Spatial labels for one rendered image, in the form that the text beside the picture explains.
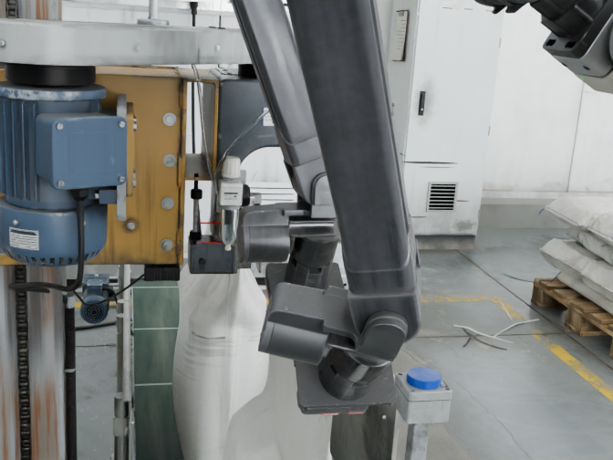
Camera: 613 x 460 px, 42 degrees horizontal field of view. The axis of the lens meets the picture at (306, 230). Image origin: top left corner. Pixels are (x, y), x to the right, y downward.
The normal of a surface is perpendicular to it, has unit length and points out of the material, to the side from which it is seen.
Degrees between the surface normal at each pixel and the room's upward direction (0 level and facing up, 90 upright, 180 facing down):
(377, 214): 117
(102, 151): 90
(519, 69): 90
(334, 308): 30
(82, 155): 90
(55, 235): 91
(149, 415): 0
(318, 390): 46
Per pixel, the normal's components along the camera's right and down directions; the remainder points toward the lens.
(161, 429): 0.06, -0.96
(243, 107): 0.21, 0.27
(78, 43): 0.64, 0.24
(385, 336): -0.11, 0.67
